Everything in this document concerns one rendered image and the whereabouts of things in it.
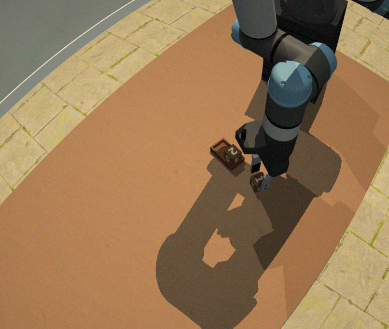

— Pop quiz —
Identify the brown calendar cube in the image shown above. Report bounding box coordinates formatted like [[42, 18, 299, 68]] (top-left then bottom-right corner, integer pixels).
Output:
[[250, 172, 264, 192], [223, 144, 242, 165]]

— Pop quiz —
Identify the brown wooden tray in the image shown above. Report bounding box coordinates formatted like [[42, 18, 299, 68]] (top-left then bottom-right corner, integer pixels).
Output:
[[210, 138, 245, 171]]

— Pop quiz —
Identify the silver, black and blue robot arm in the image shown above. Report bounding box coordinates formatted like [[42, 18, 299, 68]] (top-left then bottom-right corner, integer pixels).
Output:
[[231, 0, 389, 129]]

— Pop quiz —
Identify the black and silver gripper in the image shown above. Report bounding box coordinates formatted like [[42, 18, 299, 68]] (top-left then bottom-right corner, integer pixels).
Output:
[[235, 110, 301, 192]]

